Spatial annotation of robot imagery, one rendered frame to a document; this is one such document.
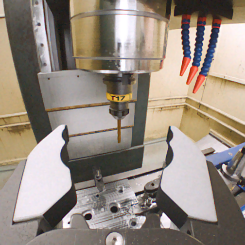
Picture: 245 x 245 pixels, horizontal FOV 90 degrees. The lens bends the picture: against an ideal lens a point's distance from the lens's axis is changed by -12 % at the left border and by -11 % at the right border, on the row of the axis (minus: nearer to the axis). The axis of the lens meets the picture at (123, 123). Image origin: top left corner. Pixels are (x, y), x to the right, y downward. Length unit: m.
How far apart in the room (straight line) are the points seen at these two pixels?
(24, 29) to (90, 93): 0.39
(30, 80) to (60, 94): 0.15
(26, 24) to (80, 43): 0.56
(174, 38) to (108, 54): 1.19
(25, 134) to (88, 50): 1.17
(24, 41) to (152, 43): 0.63
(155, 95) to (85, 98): 0.78
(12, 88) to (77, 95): 0.60
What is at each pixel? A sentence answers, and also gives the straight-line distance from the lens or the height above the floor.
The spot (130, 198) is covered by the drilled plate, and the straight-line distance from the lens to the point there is 0.60.
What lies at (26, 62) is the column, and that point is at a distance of 0.75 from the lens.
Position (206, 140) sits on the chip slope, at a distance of 1.38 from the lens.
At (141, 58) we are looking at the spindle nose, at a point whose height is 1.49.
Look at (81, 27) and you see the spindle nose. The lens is 0.21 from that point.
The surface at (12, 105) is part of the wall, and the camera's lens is 1.22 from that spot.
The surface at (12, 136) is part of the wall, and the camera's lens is 1.36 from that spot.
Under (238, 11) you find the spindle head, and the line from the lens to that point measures 0.37.
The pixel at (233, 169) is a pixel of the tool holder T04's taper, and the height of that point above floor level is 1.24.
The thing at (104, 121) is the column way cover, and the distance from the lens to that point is 0.79.
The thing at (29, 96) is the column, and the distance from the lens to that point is 0.78.
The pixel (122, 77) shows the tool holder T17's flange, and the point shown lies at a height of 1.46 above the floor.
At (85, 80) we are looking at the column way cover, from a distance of 0.69.
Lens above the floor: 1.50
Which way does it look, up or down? 29 degrees down
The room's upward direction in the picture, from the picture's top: 1 degrees clockwise
